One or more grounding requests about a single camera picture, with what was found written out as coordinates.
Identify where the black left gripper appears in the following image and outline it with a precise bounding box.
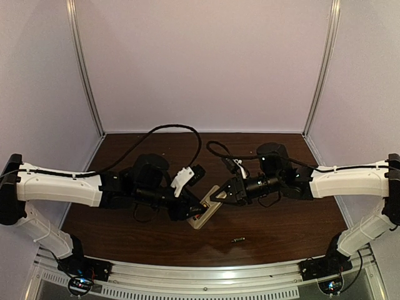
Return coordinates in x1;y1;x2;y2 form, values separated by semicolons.
134;186;206;222

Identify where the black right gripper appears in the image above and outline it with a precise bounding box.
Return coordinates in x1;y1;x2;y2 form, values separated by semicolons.
210;173;283;208

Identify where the white remote control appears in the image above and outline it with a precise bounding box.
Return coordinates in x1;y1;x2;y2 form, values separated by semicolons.
187;185;223;230

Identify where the dark green AAA battery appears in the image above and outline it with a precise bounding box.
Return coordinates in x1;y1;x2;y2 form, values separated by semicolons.
231;237;246;243

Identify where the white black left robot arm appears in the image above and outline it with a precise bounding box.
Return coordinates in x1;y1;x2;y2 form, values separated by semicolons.
1;154;206;278

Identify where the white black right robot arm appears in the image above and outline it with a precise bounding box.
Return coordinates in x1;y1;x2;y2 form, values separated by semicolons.
210;142;399;276

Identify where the right circuit board with LEDs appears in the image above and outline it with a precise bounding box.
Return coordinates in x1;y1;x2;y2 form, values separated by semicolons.
317;275;344;296

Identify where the circuit board with leds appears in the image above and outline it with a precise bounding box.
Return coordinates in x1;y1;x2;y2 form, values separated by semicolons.
317;275;344;296
67;276;94;297

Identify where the left circuit board with LEDs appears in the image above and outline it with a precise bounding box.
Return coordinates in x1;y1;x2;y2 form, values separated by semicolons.
67;276;94;297

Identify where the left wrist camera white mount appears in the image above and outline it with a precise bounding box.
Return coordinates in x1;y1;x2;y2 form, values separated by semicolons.
170;164;206;198

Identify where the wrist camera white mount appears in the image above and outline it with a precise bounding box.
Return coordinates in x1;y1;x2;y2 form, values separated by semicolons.
221;158;250;179
170;164;206;198

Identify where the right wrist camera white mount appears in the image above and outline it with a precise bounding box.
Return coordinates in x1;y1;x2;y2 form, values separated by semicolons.
221;158;250;179

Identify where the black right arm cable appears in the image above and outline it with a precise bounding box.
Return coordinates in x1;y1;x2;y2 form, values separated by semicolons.
206;141;391;173

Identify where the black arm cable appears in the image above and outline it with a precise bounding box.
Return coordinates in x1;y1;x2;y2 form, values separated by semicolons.
9;124;203;182
206;141;391;173

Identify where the aluminium front rail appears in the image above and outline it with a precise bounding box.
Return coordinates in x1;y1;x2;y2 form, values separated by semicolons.
22;246;388;299

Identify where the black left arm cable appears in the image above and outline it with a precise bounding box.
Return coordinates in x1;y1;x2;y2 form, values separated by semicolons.
9;124;203;182

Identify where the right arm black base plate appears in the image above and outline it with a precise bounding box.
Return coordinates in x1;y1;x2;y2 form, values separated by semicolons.
298;256;353;281

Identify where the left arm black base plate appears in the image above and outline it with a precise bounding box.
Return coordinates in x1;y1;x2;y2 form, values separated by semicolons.
57;256;113;282

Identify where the right aluminium frame post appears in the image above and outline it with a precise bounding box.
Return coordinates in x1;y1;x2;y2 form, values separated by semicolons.
302;0;341;138

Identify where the aluminium frame post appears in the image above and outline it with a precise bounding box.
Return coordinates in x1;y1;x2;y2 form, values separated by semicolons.
302;0;341;138
66;0;105;138

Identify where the left aluminium frame post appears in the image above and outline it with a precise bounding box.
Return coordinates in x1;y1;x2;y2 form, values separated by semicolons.
66;0;105;138

